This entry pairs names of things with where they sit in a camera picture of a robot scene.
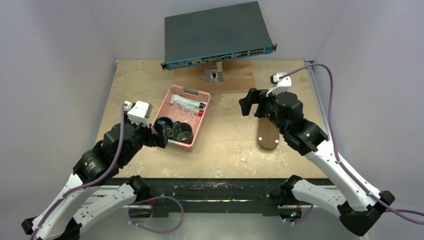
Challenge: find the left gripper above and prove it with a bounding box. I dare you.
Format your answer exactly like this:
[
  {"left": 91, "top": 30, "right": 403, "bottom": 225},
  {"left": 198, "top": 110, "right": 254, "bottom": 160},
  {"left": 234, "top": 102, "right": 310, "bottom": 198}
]
[{"left": 121, "top": 110, "right": 171, "bottom": 166}]

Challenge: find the clear acrylic holder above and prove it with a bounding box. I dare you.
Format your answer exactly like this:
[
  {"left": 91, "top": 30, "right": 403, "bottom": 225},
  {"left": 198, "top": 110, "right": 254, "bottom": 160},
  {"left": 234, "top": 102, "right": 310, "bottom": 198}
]
[{"left": 172, "top": 101, "right": 195, "bottom": 123}]

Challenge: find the oval wooden tray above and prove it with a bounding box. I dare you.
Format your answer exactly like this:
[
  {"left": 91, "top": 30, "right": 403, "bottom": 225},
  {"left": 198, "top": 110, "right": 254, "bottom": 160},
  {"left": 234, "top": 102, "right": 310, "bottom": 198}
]
[{"left": 257, "top": 117, "right": 280, "bottom": 150}]

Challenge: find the pink plastic basket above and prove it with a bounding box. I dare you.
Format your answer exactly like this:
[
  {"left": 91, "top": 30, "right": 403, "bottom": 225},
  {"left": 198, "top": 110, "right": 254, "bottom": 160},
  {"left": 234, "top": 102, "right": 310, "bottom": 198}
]
[{"left": 153, "top": 85, "right": 211, "bottom": 151}]

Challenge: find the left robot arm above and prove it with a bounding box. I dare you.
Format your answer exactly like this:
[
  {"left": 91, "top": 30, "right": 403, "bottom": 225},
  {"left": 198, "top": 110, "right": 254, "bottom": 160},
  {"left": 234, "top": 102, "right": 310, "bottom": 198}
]
[{"left": 21, "top": 119, "right": 173, "bottom": 240}]

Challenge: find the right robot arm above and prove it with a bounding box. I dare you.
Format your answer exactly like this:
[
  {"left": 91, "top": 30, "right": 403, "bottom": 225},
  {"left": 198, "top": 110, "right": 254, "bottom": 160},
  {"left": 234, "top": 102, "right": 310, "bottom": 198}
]
[{"left": 239, "top": 88, "right": 395, "bottom": 237}]

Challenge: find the blue cup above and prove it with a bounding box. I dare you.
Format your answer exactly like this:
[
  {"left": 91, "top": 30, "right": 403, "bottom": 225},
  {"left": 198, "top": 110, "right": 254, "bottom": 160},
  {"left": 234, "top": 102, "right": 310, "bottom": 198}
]
[{"left": 153, "top": 116, "right": 174, "bottom": 134}]

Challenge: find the dark green cup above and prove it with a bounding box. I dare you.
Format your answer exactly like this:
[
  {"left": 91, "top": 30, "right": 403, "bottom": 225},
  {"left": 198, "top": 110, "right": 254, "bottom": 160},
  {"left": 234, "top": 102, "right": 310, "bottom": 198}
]
[{"left": 171, "top": 122, "right": 194, "bottom": 145}]

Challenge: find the wooden base board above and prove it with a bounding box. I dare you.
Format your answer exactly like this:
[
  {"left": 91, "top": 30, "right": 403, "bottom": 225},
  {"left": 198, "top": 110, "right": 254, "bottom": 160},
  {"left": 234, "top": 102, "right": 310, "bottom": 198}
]
[{"left": 174, "top": 60, "right": 256, "bottom": 94}]

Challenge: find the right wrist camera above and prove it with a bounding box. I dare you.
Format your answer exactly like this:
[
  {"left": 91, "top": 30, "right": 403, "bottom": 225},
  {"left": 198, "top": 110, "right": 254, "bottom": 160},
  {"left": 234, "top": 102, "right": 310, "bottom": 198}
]
[{"left": 266, "top": 72, "right": 292, "bottom": 97}]

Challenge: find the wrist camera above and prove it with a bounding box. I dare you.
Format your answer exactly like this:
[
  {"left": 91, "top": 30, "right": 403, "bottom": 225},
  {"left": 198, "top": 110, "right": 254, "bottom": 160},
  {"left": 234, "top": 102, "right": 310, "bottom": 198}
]
[
  {"left": 124, "top": 100, "right": 153, "bottom": 128},
  {"left": 266, "top": 72, "right": 292, "bottom": 97}
]

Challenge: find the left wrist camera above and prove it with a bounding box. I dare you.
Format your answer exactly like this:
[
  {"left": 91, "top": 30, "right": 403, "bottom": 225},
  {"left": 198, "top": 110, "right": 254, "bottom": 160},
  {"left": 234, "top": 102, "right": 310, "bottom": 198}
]
[{"left": 124, "top": 100, "right": 153, "bottom": 128}]

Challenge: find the metal stand bracket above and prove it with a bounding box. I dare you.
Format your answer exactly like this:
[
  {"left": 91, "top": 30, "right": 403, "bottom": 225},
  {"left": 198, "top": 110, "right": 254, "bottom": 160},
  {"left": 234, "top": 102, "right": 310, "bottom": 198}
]
[{"left": 204, "top": 62, "right": 224, "bottom": 83}]

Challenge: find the network switch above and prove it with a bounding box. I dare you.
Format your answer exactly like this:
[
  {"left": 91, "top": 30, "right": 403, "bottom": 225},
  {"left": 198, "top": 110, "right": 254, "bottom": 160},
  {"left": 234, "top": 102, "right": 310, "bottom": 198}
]
[{"left": 161, "top": 1, "right": 277, "bottom": 71}]

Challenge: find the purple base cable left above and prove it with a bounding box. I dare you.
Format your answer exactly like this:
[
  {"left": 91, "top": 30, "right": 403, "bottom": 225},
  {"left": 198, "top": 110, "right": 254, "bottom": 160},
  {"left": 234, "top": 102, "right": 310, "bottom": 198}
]
[{"left": 127, "top": 195, "right": 185, "bottom": 235}]

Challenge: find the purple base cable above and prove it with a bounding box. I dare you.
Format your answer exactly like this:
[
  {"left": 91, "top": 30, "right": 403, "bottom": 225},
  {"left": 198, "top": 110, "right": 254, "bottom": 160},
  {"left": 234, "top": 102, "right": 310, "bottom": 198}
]
[
  {"left": 281, "top": 202, "right": 315, "bottom": 226},
  {"left": 127, "top": 195, "right": 185, "bottom": 235}
]

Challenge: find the black base frame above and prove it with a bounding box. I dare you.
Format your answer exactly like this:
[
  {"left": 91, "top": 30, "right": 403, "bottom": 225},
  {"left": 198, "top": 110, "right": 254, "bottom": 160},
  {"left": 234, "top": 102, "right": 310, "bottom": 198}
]
[{"left": 143, "top": 177, "right": 298, "bottom": 218}]

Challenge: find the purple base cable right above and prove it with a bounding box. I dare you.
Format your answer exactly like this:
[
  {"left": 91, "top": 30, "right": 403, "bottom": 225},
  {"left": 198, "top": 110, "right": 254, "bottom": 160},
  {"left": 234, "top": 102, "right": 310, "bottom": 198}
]
[{"left": 281, "top": 202, "right": 315, "bottom": 226}]

